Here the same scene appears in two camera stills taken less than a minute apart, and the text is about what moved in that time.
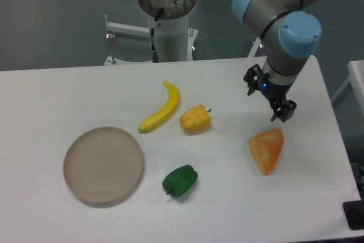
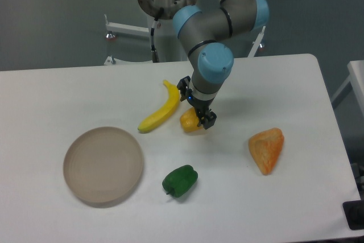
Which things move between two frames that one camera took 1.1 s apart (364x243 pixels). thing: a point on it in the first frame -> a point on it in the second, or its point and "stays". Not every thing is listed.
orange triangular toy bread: x=266 y=147 stays
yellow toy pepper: x=195 y=118 stays
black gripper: x=276 y=93 -> x=207 y=117
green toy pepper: x=180 y=181 stays
